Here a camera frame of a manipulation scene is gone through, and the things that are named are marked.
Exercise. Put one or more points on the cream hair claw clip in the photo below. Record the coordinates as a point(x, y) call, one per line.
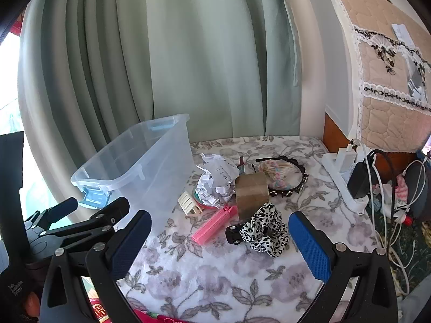
point(189, 206)

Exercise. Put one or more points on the quilted beige cover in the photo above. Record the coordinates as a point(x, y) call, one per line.
point(395, 54)

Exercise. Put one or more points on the white power strip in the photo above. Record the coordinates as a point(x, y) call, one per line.
point(357, 206)

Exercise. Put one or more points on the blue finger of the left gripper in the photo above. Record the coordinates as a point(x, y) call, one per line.
point(109, 215)
point(46, 218)

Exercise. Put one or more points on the floral table cloth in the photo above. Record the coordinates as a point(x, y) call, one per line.
point(221, 282)

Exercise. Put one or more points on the white appliance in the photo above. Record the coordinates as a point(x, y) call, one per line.
point(343, 66)

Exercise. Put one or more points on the white paper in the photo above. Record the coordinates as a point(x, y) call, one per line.
point(218, 177)

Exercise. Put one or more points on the black studded headband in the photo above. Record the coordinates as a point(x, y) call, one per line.
point(285, 175)

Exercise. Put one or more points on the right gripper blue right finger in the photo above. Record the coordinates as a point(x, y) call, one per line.
point(374, 297)

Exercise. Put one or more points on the leopard print scrunchie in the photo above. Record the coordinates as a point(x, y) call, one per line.
point(266, 232)

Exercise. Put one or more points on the orange wooden cabinet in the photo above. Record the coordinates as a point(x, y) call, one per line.
point(334, 139)

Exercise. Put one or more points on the black toy car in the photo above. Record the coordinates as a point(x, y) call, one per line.
point(233, 235)

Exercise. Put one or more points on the white charger plug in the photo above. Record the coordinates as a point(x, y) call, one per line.
point(345, 158)

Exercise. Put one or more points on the green curtain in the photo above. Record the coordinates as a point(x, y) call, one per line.
point(91, 69)

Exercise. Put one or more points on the clear plastic storage bin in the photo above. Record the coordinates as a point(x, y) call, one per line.
point(149, 164)

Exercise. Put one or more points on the pink hair roller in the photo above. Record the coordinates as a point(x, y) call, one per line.
point(214, 224)

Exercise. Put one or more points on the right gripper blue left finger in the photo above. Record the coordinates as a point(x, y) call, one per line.
point(107, 263)

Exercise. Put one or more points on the red hair claw clip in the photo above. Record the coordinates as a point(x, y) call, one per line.
point(241, 165)

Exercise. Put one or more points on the brown packing tape roll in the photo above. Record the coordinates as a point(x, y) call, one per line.
point(251, 191)

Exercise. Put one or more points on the black power adapter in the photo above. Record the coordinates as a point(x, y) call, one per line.
point(358, 184)

